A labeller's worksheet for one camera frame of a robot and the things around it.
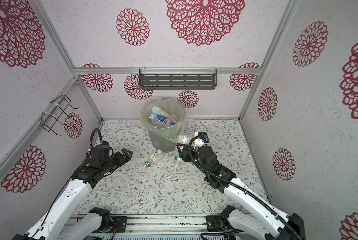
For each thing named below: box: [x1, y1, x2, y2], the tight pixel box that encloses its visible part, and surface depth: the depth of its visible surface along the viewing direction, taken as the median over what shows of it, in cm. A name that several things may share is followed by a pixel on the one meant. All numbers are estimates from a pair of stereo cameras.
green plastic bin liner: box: [140, 97, 186, 143], surface depth 89 cm
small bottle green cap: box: [143, 149, 164, 169], surface depth 95 cm
